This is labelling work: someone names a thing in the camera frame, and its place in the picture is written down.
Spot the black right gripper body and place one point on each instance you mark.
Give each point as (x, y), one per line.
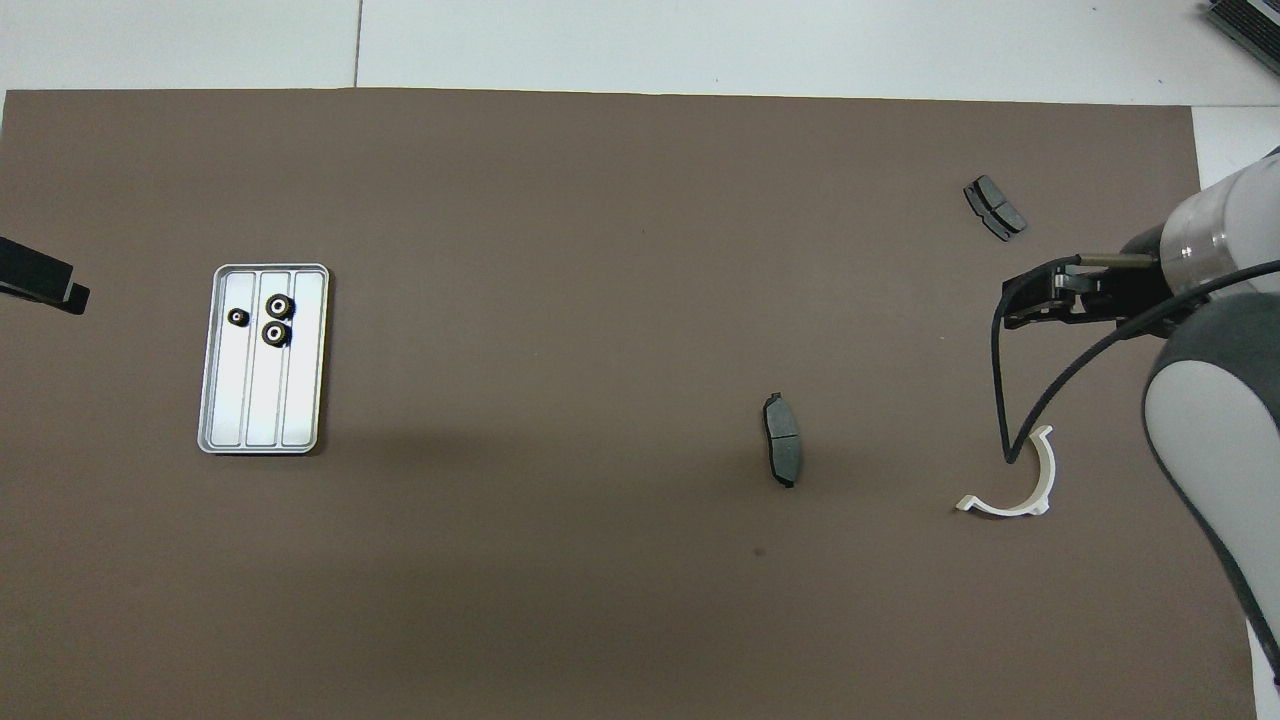
(1120, 290)

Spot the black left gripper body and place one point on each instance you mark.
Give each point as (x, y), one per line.
(30, 265)

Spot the small black bearing gear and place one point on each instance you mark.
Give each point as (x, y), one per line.
(237, 317)

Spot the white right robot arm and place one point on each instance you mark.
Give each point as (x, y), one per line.
(1200, 420)

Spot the silver metal tray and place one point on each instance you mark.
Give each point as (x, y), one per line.
(262, 400)

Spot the grey brake pad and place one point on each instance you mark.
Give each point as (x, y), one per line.
(783, 445)
(997, 208)

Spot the grey ribbed device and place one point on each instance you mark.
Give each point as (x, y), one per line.
(1250, 25)

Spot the brown table mat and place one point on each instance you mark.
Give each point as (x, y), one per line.
(600, 600)

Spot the white curved plastic bracket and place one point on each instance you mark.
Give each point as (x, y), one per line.
(1040, 480)

